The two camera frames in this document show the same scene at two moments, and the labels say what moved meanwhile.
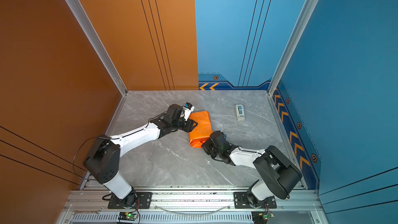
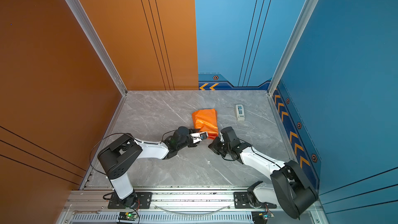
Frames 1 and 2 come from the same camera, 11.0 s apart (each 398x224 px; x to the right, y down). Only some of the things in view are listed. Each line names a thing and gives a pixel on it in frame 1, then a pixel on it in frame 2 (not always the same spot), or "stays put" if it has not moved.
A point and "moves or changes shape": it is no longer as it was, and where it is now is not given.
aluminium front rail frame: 194,206 stays put
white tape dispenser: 240,112 stays put
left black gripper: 190,127 → 193,145
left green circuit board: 127,216 stays put
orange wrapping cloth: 203,130 moves or changes shape
